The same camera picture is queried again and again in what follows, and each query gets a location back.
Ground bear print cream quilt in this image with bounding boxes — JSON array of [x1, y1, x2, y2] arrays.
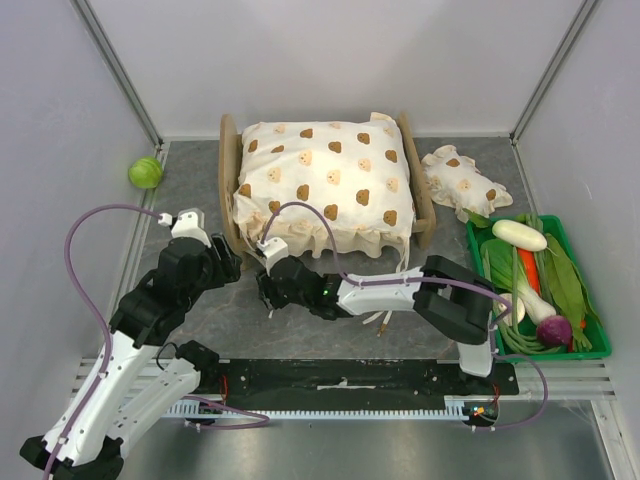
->
[[231, 111, 418, 337]]

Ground wooden pet bed frame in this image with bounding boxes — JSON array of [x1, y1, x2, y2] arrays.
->
[[218, 112, 436, 270]]

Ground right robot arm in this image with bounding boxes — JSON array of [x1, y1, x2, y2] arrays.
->
[[256, 255, 498, 394]]

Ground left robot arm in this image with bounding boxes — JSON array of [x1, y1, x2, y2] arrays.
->
[[20, 234, 241, 479]]

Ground green cabbage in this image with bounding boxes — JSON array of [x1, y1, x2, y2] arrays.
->
[[128, 156, 164, 190]]

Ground bear print small pillow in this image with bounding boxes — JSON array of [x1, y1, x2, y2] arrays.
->
[[421, 145, 513, 223]]

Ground white mushroom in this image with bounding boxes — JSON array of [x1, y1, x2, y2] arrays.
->
[[493, 293, 526, 326]]

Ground white radish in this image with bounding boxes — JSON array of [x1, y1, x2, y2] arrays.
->
[[492, 219, 547, 252]]

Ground green beans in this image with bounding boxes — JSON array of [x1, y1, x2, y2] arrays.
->
[[498, 299, 561, 355]]

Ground orange carrot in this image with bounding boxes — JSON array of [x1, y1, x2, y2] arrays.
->
[[517, 248, 541, 294]]

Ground green plastic basket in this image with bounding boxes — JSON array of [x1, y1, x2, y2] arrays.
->
[[496, 215, 612, 361]]

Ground purple cabbage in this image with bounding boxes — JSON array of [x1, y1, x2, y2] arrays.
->
[[536, 315, 573, 348]]

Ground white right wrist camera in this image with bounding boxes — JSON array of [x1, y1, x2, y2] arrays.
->
[[256, 237, 289, 273]]

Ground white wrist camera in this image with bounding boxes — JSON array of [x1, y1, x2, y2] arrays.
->
[[256, 237, 289, 273], [158, 208, 211, 247]]

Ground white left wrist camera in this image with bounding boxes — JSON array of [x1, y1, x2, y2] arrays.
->
[[158, 208, 211, 247]]

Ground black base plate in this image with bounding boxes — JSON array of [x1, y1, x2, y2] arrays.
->
[[196, 359, 519, 410]]

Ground white cable duct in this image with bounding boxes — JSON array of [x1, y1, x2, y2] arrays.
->
[[162, 397, 498, 428]]

